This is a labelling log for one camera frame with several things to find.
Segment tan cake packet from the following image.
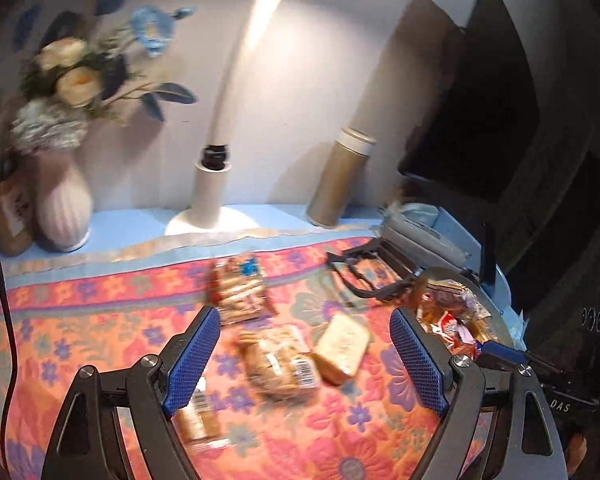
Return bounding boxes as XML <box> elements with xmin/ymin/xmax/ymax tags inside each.
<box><xmin>311</xmin><ymin>312</ymin><xmax>372</xmax><ymax>386</ymax></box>

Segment floral blanket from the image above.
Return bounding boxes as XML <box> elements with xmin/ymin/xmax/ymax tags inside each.
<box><xmin>0</xmin><ymin>235</ymin><xmax>486</xmax><ymax>480</ymax></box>

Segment grey pouch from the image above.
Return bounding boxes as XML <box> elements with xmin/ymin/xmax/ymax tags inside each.
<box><xmin>377</xmin><ymin>210</ymin><xmax>468</xmax><ymax>268</ymax></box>

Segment black upright bar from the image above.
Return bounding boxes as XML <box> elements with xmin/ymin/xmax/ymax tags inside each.
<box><xmin>477</xmin><ymin>220</ymin><xmax>501</xmax><ymax>286</ymax></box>

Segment clear bread packet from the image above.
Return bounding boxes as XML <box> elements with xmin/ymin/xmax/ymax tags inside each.
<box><xmin>237</xmin><ymin>324</ymin><xmax>323</xmax><ymax>401</ymax></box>

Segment red snack packet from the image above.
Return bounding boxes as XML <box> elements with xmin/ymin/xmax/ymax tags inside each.
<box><xmin>432</xmin><ymin>312</ymin><xmax>463</xmax><ymax>348</ymax></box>

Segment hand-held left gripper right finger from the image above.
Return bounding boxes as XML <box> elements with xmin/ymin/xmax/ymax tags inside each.
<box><xmin>389</xmin><ymin>307</ymin><xmax>568</xmax><ymax>480</ymax></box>

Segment brown glass bowl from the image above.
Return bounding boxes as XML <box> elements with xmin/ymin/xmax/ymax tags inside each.
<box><xmin>412</xmin><ymin>266</ymin><xmax>513</xmax><ymax>361</ymax></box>

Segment black monitor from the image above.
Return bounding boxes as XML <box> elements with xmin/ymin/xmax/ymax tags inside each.
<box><xmin>397</xmin><ymin>0</ymin><xmax>541</xmax><ymax>211</ymax></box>

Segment red cracker packet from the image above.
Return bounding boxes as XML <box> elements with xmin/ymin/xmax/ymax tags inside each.
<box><xmin>209</xmin><ymin>255</ymin><xmax>276</xmax><ymax>326</ymax></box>

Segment artificial flower bouquet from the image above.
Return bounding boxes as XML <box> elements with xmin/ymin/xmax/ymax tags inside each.
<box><xmin>10</xmin><ymin>0</ymin><xmax>198</xmax><ymax>156</ymax></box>

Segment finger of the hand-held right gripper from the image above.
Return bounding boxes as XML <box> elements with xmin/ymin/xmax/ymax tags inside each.
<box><xmin>472</xmin><ymin>340</ymin><xmax>563</xmax><ymax>376</ymax></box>

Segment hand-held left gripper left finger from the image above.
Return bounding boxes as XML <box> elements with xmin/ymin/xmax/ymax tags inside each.
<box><xmin>40</xmin><ymin>305</ymin><xmax>222</xmax><ymax>480</ymax></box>

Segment brown wafer packet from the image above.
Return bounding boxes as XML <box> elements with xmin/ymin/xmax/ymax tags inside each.
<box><xmin>172</xmin><ymin>375</ymin><xmax>231</xmax><ymax>453</ymax></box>

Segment brown paper pen holder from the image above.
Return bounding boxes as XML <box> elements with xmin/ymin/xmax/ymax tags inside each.
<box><xmin>0</xmin><ymin>152</ymin><xmax>36</xmax><ymax>256</ymax></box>

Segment white ribbed vase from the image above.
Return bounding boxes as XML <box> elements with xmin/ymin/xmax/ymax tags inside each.
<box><xmin>34</xmin><ymin>152</ymin><xmax>93</xmax><ymax>253</ymax></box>

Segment gold thermos bottle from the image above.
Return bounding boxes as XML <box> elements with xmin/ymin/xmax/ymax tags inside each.
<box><xmin>306</xmin><ymin>127</ymin><xmax>378</xmax><ymax>228</ymax></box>

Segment person's right hand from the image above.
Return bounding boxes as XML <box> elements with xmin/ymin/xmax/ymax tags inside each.
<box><xmin>566</xmin><ymin>434</ymin><xmax>588</xmax><ymax>476</ymax></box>

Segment white desk lamp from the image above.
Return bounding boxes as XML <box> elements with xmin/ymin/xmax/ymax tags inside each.
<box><xmin>164</xmin><ymin>0</ymin><xmax>306</xmax><ymax>236</ymax></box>

